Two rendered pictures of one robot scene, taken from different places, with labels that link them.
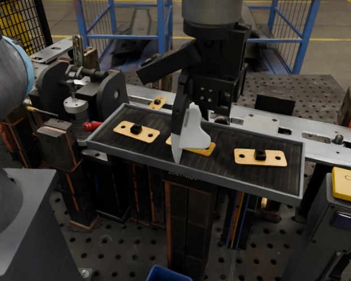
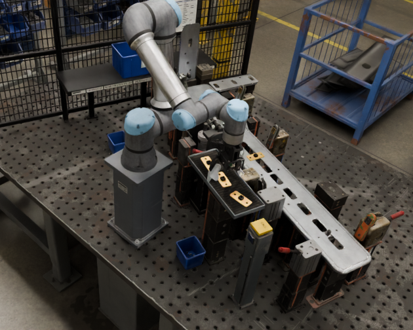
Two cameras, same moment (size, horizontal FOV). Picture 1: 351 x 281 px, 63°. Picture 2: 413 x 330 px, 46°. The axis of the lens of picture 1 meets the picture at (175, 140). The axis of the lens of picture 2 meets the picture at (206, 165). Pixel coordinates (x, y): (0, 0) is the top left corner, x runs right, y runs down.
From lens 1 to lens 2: 1.47 m
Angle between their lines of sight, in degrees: 26
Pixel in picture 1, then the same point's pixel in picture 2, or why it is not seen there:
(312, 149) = (307, 228)
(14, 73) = not seen: hidden behind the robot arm
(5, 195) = (151, 160)
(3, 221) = (145, 168)
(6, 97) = (168, 128)
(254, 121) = (272, 190)
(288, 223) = not seen: hidden behind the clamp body
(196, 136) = (215, 175)
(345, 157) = (318, 241)
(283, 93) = (334, 192)
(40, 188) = (163, 165)
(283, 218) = not seen: hidden behind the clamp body
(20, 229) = (149, 175)
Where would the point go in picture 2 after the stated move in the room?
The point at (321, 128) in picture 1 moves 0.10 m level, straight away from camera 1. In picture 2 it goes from (330, 223) to (351, 219)
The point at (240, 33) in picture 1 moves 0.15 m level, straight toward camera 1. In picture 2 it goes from (233, 148) to (200, 163)
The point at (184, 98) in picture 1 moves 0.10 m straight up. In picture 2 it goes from (216, 160) to (218, 138)
